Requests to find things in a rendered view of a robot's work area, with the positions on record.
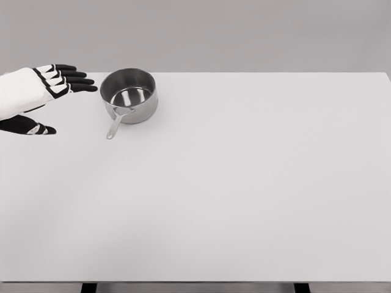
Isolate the steel saucepan with handle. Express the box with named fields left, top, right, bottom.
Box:
left=100, top=67, right=159, bottom=140

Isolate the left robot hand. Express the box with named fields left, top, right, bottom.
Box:
left=0, top=63, right=98, bottom=136

